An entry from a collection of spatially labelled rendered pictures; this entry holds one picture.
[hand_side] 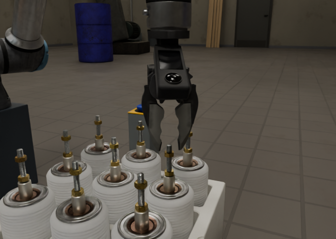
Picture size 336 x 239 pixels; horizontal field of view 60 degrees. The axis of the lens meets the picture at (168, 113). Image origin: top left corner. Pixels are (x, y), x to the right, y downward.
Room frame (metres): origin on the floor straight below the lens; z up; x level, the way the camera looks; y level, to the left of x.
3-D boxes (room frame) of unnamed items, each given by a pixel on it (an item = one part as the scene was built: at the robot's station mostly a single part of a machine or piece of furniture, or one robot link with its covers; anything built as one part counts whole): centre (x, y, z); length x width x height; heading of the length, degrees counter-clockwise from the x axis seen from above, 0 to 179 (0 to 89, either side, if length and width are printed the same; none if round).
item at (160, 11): (0.51, 0.00, 0.56); 0.08 x 0.08 x 0.05
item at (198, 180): (0.61, -0.04, 0.16); 0.10 x 0.10 x 0.18
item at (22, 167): (0.47, 0.26, 0.31); 0.01 x 0.01 x 0.08
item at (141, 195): (0.39, 0.04, 0.30); 0.01 x 0.01 x 0.08
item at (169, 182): (0.50, 0.00, 0.26); 0.02 x 0.02 x 0.03
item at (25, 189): (0.47, 0.26, 0.26); 0.02 x 0.02 x 0.03
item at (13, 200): (0.47, 0.26, 0.25); 0.08 x 0.08 x 0.01
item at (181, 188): (0.50, 0.00, 0.25); 0.08 x 0.08 x 0.01
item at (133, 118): (0.84, 0.07, 0.16); 0.07 x 0.07 x 0.31; 69
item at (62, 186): (0.58, 0.22, 0.16); 0.10 x 0.10 x 0.18
